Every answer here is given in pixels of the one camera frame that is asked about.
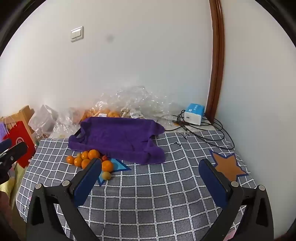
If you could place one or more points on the red paper bag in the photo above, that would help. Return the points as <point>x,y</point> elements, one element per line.
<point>19,143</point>

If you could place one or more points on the grey checked tablecloth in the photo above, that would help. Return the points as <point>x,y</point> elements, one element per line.
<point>150,197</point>

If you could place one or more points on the white plastic bag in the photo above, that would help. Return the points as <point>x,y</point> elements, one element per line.
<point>44,118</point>

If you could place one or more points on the purple paper bag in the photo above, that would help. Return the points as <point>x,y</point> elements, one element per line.
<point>3,131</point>

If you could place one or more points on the small clear plastic bag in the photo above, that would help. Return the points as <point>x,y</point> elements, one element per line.
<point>63,121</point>

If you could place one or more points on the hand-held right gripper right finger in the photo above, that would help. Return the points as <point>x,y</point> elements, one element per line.
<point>212,182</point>

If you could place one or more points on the purple towel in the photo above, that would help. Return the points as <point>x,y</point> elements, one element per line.
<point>120,139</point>

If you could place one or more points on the bagged tangerine pile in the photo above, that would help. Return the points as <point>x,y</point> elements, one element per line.
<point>111,114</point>

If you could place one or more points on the blue and white box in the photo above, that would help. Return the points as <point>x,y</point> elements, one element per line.
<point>193,113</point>

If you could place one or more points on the brown wooden door frame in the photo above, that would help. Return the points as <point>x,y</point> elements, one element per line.
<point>216,58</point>

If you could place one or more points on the orange star patch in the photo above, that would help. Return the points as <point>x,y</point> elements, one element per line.
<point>227,165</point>

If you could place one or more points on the large orange tangerine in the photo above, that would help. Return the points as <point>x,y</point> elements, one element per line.
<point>93,154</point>
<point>107,166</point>

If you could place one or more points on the yellow-green blanket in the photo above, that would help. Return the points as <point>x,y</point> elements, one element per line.
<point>13,178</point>

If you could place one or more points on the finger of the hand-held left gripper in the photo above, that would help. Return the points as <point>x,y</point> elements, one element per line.
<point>16,149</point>
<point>5,143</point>

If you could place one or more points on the large clear plastic bag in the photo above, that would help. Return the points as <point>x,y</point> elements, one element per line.
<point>138,99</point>

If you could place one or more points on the large yellow-green plum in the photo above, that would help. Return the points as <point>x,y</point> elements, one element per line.
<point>106,175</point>

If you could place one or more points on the red cherry tomato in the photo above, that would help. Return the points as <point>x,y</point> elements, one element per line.
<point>104,158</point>

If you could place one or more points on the blue star patch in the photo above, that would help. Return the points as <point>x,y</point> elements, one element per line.
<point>119,165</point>

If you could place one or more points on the white light switch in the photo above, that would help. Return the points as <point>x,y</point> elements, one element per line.
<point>77,34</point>

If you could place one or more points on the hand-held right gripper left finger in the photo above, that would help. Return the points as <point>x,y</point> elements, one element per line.
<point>89,179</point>

